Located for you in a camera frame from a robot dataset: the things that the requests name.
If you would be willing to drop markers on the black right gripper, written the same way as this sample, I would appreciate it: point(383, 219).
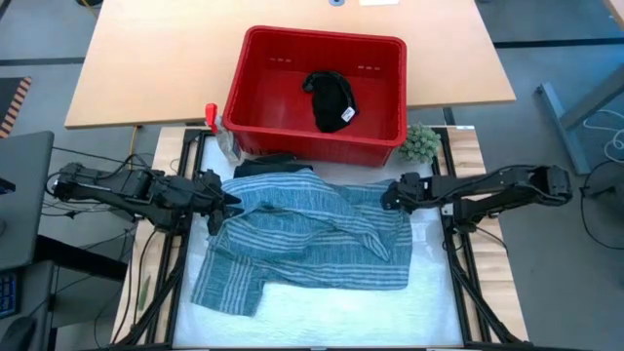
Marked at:
point(407, 190)

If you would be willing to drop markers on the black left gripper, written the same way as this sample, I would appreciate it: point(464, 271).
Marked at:
point(209, 192)

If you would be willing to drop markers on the black pants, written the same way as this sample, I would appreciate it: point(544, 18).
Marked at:
point(270, 166)

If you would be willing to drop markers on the blue striped garment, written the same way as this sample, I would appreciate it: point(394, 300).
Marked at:
point(312, 234)

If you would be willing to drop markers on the black garment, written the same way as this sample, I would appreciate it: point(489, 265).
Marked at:
point(331, 102)

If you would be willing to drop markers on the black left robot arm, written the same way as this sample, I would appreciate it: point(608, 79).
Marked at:
point(122, 190)

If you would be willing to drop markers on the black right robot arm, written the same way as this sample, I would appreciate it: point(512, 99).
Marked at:
point(502, 187)

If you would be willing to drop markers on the red plastic laundry bin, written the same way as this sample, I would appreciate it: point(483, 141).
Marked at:
point(253, 97)

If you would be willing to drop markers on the small green potted plant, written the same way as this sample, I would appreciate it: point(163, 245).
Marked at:
point(419, 144)

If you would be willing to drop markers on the clear spray bottle red trigger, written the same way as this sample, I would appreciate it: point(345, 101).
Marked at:
point(222, 136)

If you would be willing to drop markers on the plywood table base board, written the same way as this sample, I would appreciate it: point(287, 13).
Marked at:
point(163, 151)

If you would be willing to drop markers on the green plastic strip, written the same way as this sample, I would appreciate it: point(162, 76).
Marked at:
point(144, 292)

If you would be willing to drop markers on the black side desk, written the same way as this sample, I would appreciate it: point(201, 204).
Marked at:
point(78, 256)

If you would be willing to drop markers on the tan wooden desk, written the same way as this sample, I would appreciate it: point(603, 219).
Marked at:
point(618, 7)
point(161, 63)

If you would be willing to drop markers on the grey metal desk leg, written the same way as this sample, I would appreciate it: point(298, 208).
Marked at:
point(565, 131)

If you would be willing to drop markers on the white desk label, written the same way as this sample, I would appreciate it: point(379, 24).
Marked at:
point(379, 2)

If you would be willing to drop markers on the black keyboard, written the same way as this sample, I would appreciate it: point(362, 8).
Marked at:
point(9, 295)

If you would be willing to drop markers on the black computer mouse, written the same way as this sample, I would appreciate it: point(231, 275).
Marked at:
point(17, 336)

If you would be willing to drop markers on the black floor mat striped edge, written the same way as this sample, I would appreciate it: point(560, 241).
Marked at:
point(7, 97)

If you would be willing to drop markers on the silver corner bracket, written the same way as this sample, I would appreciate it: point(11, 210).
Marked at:
point(447, 209)

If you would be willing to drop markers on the black aluminium table frame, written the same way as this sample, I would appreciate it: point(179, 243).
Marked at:
point(168, 322)

